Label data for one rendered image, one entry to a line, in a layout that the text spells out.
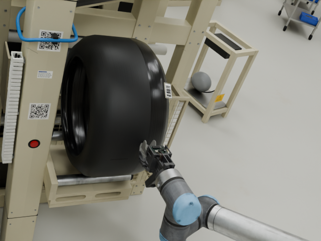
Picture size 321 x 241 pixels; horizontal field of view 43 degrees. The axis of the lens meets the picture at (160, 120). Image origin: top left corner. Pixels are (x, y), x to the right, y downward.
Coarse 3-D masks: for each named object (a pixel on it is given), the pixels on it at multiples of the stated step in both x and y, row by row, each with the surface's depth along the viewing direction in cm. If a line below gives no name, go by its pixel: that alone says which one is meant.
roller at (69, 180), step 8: (56, 176) 166; (64, 176) 167; (72, 176) 169; (80, 176) 170; (88, 176) 172; (112, 176) 176; (120, 176) 178; (128, 176) 180; (64, 184) 167; (72, 184) 169; (80, 184) 171
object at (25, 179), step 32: (32, 0) 124; (64, 0) 125; (32, 32) 128; (64, 32) 132; (32, 64) 135; (64, 64) 140; (32, 96) 143; (32, 128) 152; (32, 160) 163; (32, 192) 175; (32, 224) 188
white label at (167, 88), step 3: (165, 84) 153; (168, 84) 154; (165, 87) 152; (168, 87) 154; (165, 90) 152; (168, 90) 154; (165, 93) 152; (168, 93) 153; (171, 93) 155; (165, 96) 152; (168, 96) 153; (171, 96) 155
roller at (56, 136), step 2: (54, 132) 187; (56, 132) 187; (58, 132) 188; (60, 132) 188; (54, 134) 186; (56, 134) 187; (58, 134) 187; (60, 134) 188; (62, 134) 188; (52, 136) 186; (54, 136) 186; (56, 136) 187; (58, 136) 187; (60, 136) 188; (62, 136) 188; (52, 138) 186; (54, 138) 187; (56, 138) 187; (58, 138) 188; (60, 138) 188; (62, 138) 188; (52, 140) 187; (54, 140) 188; (56, 140) 188; (58, 140) 189; (60, 140) 189; (62, 140) 190
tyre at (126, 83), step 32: (96, 64) 146; (128, 64) 148; (160, 64) 159; (64, 96) 182; (96, 96) 142; (128, 96) 144; (160, 96) 150; (64, 128) 180; (96, 128) 143; (128, 128) 145; (160, 128) 152; (96, 160) 150; (128, 160) 153
